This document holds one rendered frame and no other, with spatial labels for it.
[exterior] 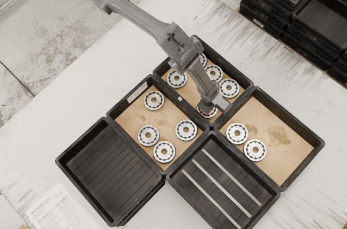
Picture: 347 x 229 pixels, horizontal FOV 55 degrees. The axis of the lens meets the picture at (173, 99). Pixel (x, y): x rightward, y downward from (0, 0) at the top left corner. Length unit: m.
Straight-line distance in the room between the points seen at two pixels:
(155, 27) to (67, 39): 2.02
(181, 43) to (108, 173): 0.84
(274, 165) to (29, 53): 2.18
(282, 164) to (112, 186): 0.78
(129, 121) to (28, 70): 1.49
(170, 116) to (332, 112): 0.84
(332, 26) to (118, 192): 1.78
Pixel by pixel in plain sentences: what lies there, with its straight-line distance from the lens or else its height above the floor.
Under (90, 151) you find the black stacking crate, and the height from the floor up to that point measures 0.83.
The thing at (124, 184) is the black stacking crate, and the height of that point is 0.83.
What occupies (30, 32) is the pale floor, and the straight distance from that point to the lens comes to 3.13.
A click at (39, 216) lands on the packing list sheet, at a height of 0.70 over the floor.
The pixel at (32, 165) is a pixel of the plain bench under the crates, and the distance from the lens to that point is 1.88.
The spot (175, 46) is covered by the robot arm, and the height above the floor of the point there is 1.54.
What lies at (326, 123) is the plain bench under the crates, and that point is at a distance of 1.87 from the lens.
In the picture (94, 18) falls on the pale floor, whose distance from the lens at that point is 2.99.
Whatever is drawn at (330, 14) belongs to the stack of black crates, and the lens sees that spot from 2.59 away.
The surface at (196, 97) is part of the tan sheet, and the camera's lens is 1.65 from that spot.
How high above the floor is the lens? 2.37
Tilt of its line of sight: 69 degrees down
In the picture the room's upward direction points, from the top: 9 degrees counter-clockwise
